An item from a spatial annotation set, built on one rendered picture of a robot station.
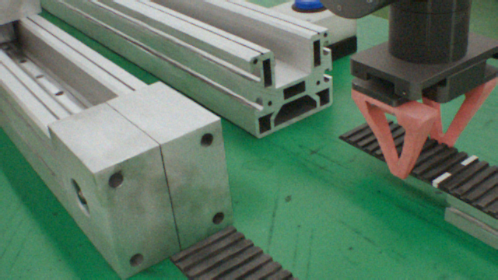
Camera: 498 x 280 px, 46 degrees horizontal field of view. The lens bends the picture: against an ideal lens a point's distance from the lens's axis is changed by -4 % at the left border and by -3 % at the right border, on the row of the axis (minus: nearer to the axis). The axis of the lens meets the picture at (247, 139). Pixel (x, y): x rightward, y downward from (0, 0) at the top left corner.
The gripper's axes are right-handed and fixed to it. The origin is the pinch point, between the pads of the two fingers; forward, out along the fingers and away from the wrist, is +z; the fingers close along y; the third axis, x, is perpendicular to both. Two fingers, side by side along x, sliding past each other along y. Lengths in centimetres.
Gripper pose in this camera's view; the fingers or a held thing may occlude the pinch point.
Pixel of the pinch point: (420, 154)
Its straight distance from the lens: 49.6
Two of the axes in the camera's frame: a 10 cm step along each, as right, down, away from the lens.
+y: -8.0, 3.6, -4.7
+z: 0.9, 8.6, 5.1
